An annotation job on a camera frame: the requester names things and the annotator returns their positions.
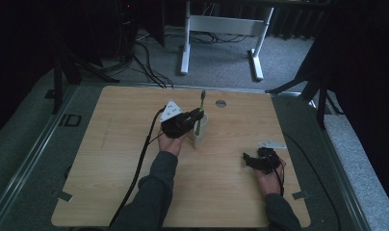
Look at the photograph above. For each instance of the black tripod stand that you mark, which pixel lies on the black tripod stand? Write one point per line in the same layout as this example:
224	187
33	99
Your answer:
321	96
57	83

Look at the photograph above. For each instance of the person's left hand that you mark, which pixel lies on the person's left hand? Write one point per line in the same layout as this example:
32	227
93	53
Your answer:
170	144

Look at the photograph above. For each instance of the white desk frame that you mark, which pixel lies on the white desk frame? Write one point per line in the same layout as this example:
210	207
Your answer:
226	25

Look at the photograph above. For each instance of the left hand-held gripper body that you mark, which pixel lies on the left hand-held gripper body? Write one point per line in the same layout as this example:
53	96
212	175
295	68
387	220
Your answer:
176	123

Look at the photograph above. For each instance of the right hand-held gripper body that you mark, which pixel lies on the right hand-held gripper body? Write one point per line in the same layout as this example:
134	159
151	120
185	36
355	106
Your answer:
267	160

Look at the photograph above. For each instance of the metal floor rail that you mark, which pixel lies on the metal floor rail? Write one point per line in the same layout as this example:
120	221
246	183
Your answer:
29	150
340	163

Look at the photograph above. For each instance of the green toothbrush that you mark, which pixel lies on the green toothbrush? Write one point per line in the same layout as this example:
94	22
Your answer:
202	101

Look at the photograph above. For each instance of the white cup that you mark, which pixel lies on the white cup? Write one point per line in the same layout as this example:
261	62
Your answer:
200	136

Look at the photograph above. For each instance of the person's right hand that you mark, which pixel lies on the person's right hand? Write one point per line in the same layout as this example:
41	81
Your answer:
269	183

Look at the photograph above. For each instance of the grey tape piece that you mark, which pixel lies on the grey tape piece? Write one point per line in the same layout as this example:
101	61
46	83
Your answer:
300	195
64	196

